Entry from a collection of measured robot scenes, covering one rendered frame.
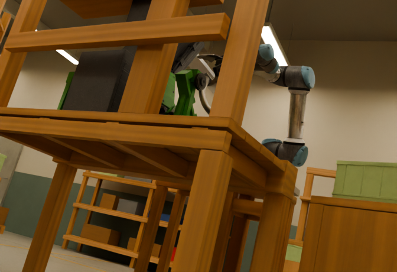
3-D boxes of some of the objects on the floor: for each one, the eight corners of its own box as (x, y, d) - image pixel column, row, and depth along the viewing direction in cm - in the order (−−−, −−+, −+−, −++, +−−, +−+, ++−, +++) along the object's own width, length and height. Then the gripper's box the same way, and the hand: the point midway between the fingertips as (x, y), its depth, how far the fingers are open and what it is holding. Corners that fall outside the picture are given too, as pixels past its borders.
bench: (28, 290, 268) (74, 148, 292) (259, 380, 186) (296, 172, 211) (-90, 279, 213) (-21, 105, 237) (165, 401, 131) (230, 117, 156)
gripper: (250, 75, 217) (214, 86, 226) (236, 36, 212) (199, 48, 221) (245, 81, 210) (208, 91, 219) (231, 41, 205) (193, 53, 214)
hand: (201, 71), depth 218 cm, fingers open, 14 cm apart
